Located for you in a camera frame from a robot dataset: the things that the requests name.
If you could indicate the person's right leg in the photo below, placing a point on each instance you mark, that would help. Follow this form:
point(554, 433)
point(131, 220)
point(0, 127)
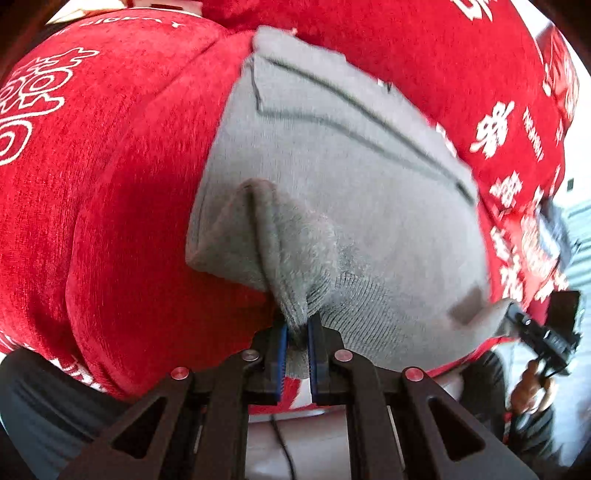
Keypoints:
point(485, 383)

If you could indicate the red printed sofa seat cover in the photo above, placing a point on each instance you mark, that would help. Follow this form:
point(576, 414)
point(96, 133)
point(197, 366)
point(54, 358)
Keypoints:
point(115, 207)

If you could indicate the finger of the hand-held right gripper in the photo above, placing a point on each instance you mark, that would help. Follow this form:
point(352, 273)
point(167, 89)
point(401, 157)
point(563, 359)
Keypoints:
point(519, 325)
point(513, 311)

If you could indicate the person's right forearm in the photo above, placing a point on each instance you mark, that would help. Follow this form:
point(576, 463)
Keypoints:
point(535, 438)

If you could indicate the person's left leg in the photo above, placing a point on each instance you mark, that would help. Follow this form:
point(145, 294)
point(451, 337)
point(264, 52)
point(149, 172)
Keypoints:
point(41, 406)

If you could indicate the person's leg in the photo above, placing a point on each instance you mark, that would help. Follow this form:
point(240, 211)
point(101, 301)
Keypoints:
point(485, 383)
point(41, 406)

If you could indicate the grey knit sweater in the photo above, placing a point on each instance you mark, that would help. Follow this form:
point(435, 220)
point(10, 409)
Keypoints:
point(369, 207)

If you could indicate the person's right hand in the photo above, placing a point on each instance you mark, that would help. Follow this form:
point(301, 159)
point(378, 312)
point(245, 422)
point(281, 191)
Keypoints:
point(531, 387)

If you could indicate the red printed sofa back cushion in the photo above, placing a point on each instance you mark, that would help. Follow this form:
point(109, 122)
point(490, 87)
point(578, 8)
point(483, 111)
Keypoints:
point(392, 41)

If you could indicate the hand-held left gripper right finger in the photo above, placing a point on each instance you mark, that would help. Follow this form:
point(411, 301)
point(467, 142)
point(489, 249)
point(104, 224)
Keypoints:
point(316, 364)

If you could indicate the red embroidered satin pillow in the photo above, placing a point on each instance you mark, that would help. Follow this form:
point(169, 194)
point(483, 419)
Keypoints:
point(561, 78)

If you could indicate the dark cloth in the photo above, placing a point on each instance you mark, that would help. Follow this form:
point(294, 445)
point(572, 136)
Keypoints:
point(556, 230)

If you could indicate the beige leather sofa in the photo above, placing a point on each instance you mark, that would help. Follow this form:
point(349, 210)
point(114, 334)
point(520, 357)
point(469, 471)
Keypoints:
point(314, 443)

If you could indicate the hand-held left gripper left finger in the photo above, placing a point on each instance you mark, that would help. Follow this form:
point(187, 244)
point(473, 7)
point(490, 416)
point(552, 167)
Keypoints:
point(281, 364)

